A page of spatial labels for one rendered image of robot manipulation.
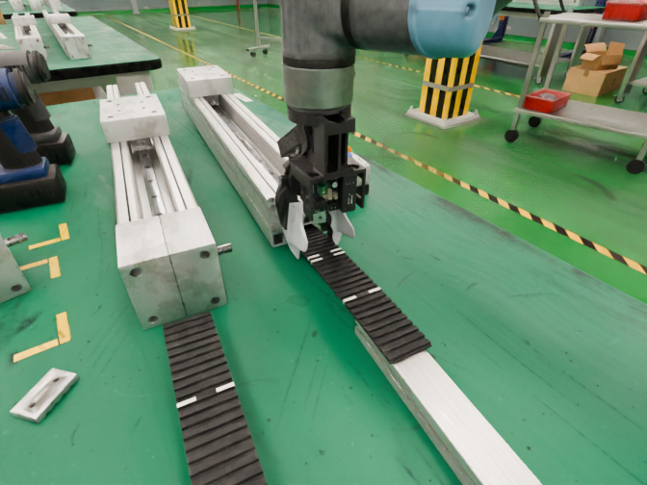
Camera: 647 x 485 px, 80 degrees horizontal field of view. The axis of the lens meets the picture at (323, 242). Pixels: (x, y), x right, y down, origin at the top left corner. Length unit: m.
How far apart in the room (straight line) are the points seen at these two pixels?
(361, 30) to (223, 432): 0.36
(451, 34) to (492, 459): 0.33
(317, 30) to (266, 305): 0.31
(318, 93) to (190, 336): 0.28
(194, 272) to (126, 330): 0.11
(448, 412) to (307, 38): 0.36
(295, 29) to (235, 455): 0.37
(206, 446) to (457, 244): 0.44
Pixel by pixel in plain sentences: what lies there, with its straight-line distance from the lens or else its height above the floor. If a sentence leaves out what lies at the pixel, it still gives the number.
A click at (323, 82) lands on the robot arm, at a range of 0.41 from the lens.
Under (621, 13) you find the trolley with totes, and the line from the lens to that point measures 3.35.
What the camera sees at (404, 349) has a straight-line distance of 0.40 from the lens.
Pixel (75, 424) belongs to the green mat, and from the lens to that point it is 0.45.
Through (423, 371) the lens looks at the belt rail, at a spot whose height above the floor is 0.81.
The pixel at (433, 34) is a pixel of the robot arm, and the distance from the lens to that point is 0.35.
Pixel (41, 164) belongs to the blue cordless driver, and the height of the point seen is 0.85.
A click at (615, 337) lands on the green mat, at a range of 0.56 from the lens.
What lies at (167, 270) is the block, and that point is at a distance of 0.45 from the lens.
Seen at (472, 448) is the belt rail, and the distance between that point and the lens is 0.37.
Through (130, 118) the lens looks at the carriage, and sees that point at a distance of 0.80.
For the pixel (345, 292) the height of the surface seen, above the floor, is 0.81.
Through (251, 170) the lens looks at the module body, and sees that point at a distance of 0.62.
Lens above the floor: 1.12
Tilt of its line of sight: 35 degrees down
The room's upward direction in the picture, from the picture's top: straight up
